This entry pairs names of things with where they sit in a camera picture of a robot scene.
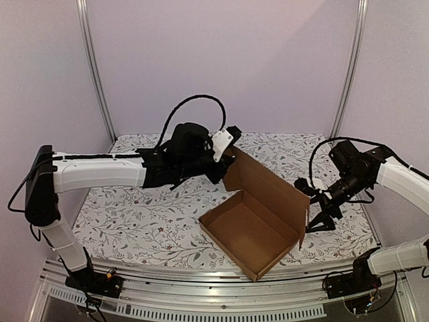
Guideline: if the brown cardboard box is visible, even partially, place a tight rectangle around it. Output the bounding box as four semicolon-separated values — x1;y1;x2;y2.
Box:
198;148;310;282

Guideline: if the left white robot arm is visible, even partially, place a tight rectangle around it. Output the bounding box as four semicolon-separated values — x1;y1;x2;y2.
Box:
19;123;241;291

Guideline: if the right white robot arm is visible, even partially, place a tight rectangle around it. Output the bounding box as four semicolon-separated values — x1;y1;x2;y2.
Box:
304;137;428;292

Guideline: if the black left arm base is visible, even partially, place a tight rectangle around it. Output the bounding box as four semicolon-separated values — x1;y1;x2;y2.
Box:
63;248;124;299

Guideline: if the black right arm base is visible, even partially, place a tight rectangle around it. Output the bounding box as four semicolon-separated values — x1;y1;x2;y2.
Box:
322;258;381;299

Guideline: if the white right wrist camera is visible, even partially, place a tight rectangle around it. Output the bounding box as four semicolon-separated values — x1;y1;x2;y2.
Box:
294;178;322;197

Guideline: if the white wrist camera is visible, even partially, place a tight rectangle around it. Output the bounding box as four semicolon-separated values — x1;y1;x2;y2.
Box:
294;178;322;197
210;125;242;162

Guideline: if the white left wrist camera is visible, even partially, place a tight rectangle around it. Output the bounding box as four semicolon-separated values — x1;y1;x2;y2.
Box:
210;125;242;162

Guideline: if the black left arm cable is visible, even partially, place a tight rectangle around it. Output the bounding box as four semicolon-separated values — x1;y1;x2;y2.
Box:
157;94;228;155

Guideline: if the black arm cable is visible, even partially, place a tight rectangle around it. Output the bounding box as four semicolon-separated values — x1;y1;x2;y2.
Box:
308;136;420;192
157;94;228;155

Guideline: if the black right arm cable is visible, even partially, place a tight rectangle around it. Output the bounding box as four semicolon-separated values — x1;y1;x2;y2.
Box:
308;136;420;192

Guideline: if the right aluminium frame post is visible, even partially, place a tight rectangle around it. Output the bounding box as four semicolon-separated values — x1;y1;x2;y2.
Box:
329;0;368;138

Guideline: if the aluminium frame post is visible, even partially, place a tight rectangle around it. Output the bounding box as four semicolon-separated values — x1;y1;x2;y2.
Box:
76;0;117;144
329;0;368;138

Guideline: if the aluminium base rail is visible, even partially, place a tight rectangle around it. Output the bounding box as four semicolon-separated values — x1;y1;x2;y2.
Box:
29;260;418;321

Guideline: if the left aluminium frame post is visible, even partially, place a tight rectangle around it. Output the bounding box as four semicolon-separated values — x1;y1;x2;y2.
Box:
76;0;117;144

